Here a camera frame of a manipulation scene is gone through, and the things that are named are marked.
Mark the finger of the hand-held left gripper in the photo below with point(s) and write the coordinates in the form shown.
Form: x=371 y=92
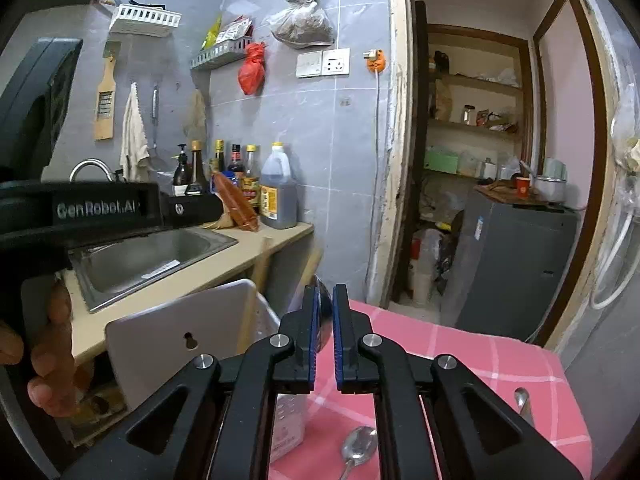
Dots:
x=195 y=211

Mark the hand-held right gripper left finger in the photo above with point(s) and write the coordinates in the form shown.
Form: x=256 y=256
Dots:
x=314 y=332

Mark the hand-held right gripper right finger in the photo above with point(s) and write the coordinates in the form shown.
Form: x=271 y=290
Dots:
x=338 y=340

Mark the white perforated utensil basket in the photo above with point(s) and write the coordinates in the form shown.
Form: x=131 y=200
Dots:
x=289 y=425

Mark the metal spoon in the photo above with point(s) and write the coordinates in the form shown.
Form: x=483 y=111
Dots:
x=359 y=444

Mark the metal utensil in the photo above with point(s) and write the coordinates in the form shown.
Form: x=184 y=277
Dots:
x=523 y=402

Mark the person's left hand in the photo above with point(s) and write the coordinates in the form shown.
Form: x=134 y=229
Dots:
x=55 y=360

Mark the beige tied bag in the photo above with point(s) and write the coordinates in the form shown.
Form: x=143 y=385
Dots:
x=220 y=222

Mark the dark pump bottle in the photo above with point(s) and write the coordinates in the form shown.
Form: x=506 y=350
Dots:
x=181 y=172

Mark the dark soy sauce bottle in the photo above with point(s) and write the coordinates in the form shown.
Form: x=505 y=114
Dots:
x=198 y=170

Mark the chrome faucet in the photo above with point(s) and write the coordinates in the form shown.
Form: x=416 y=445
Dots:
x=90 y=166

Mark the orange packet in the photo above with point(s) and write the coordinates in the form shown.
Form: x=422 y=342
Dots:
x=237 y=205

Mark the steel sink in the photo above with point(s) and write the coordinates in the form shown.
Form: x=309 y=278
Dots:
x=150 y=255

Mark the slim yellow cap bottle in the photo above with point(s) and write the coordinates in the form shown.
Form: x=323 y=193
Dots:
x=219 y=152

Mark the dark red cap bottle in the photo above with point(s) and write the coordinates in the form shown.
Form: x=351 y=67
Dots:
x=235 y=160

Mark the clear yellow cap bottle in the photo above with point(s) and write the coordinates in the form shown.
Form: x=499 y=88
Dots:
x=251 y=175

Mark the white hanging towel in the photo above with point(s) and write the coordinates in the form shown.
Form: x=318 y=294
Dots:
x=134 y=135

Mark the large brown vinegar jug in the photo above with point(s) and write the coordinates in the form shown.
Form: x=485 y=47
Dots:
x=278 y=190

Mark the metal ladle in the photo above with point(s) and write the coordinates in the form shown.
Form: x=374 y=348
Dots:
x=155 y=130

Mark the beige hanging cloth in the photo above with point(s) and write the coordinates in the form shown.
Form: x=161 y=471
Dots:
x=196 y=115

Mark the white bucket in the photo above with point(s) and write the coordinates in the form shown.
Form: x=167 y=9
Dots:
x=421 y=287

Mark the wooden grater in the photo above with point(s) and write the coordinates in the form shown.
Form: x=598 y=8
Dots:
x=106 y=100

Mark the white plastic chair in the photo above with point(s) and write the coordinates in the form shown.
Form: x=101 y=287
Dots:
x=165 y=340

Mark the pink checked tablecloth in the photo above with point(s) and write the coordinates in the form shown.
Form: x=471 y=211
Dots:
x=475 y=360

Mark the red plastic bag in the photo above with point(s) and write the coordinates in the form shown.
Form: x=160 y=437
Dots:
x=251 y=72

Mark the yellow green packet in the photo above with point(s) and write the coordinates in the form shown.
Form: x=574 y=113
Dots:
x=212 y=35

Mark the red snack packets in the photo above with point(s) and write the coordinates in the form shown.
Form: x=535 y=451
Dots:
x=235 y=29

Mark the grey washing machine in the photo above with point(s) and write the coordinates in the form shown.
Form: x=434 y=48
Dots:
x=510 y=265

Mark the green box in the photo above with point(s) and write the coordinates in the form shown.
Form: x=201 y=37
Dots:
x=441 y=161

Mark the wooden cutting board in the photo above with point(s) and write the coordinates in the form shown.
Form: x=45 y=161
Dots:
x=495 y=192

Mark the clear bag of dried goods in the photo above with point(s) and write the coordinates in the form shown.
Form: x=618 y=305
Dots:
x=302 y=22

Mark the red paper cup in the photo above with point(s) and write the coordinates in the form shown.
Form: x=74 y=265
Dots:
x=523 y=188

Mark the glass jar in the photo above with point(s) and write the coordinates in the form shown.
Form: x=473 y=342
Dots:
x=468 y=115

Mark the metal pot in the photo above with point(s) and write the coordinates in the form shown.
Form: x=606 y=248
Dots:
x=550 y=187

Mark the wooden shelf unit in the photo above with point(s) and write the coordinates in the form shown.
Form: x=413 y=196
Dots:
x=480 y=82

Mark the cream rubber gloves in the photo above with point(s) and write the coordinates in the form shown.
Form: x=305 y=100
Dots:
x=629 y=130

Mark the grey wall shelf rack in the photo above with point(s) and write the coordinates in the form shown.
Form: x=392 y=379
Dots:
x=217 y=56

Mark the white wall switch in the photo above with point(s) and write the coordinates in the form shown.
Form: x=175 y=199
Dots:
x=309 y=64

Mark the white plastic wall basket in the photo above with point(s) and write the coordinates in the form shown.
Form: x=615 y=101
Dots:
x=145 y=19

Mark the white wall socket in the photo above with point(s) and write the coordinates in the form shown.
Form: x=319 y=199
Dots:
x=335 y=62

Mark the orange wall plug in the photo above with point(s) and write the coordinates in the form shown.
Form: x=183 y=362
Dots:
x=375 y=60

